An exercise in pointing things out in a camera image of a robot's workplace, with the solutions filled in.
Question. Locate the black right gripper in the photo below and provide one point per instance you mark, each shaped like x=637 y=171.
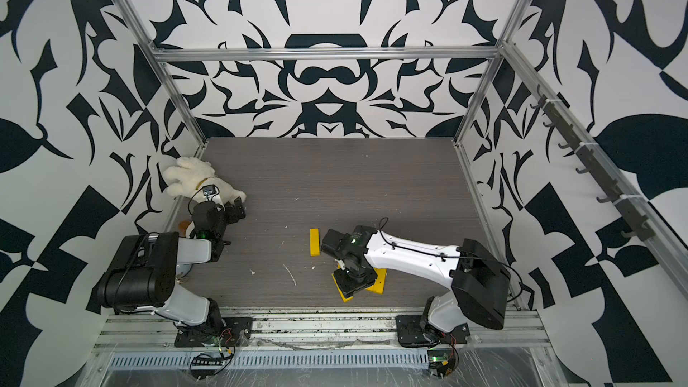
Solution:
x=346 y=288

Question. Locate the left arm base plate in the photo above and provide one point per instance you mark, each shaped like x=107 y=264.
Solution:
x=230 y=332

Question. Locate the right circuit board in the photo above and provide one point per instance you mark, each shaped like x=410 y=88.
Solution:
x=441 y=362

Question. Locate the white plush toy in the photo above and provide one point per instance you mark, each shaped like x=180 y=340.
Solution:
x=189 y=175

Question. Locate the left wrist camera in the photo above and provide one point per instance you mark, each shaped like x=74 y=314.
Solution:
x=210 y=191

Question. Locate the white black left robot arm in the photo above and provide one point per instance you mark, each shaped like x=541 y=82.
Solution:
x=142 y=277

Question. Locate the yellow block bar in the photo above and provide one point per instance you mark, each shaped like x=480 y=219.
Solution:
x=341 y=294

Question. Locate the left circuit board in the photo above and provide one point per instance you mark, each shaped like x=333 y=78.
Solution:
x=205 y=365

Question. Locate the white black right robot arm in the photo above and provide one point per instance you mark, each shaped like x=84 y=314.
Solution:
x=477 y=283

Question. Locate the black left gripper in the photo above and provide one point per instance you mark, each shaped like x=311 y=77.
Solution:
x=234 y=217

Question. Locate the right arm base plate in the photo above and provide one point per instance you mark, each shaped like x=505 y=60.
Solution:
x=413 y=332

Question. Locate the brown white small plush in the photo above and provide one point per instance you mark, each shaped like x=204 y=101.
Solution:
x=184 y=225

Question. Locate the circuit board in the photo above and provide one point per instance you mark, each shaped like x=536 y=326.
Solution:
x=205 y=365
x=441 y=362

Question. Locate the yellow block vertical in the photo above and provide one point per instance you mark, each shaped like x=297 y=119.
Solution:
x=314 y=242
x=378 y=286

